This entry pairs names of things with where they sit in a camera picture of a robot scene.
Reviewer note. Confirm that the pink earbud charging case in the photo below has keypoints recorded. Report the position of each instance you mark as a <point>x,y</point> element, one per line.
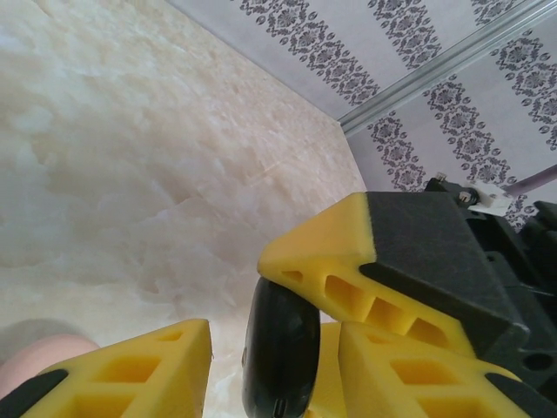
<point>43,352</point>

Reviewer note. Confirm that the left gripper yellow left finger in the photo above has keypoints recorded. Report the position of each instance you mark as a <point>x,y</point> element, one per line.
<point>174,383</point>

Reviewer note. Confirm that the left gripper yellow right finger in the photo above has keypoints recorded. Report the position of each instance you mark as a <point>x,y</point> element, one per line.
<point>378,383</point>

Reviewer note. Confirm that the black earbud charging case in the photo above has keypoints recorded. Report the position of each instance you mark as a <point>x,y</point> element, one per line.
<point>278,348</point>

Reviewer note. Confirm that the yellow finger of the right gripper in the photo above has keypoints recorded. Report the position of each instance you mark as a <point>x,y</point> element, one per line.
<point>413,244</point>

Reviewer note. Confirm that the aluminium frame post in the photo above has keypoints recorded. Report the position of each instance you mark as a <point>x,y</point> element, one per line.
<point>435,74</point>

